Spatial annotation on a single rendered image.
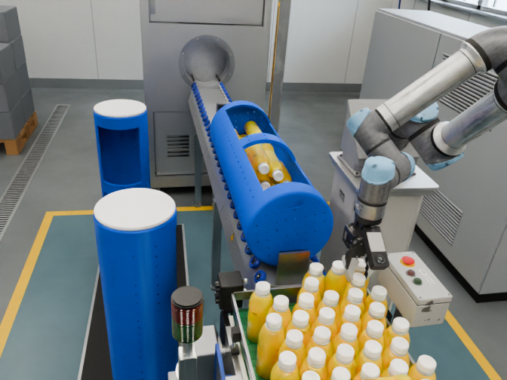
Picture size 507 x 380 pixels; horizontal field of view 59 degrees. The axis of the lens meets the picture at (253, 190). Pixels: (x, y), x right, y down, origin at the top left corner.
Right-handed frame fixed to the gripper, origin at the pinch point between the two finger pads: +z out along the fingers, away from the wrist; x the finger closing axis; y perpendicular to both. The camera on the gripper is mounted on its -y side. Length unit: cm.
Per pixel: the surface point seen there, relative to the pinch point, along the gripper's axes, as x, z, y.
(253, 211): 25.5, -8.8, 24.3
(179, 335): 51, -10, -23
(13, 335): 129, 107, 101
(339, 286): 3.9, 4.5, 2.8
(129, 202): 63, 4, 55
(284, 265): 16.0, 6.6, 16.7
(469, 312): -129, 108, 80
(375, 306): 0.6, -0.7, -11.6
